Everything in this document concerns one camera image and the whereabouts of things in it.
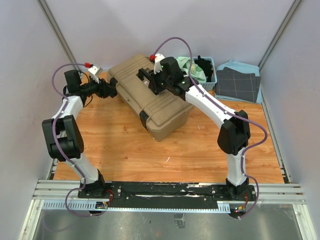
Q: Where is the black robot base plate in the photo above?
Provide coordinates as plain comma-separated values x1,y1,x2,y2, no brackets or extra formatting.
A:
77,181,257,210

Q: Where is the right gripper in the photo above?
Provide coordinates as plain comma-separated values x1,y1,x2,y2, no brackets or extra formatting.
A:
147,67,172,94

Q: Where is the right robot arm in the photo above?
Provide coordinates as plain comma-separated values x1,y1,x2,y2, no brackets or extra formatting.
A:
148,53,251,200

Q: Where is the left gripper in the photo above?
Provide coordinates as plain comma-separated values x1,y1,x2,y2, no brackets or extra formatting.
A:
82,76,117,100

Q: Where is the black cloth in basket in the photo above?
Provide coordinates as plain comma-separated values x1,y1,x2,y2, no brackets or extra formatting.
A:
194,55,214,83

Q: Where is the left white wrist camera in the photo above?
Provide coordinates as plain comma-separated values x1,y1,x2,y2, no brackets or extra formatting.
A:
84,62,103,84

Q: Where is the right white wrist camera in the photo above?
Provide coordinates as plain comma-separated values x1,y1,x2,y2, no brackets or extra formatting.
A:
149,53,165,74

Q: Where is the green patterned cloth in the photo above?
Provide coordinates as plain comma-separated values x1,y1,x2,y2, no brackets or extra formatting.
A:
175,56,207,83

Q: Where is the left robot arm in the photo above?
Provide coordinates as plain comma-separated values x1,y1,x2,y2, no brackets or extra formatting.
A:
42,69,117,198

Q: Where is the grey checked folded cloth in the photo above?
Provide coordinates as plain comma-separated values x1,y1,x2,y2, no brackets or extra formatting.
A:
215,67,261,103

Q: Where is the tan plastic tool box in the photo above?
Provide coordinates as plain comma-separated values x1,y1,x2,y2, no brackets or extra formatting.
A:
107,53,194,142

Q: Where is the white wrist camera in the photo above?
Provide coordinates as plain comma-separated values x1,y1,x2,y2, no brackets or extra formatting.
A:
84,62,103,84
149,53,165,74

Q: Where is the blue plastic basket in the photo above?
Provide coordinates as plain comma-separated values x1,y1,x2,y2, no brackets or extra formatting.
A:
193,57,218,91

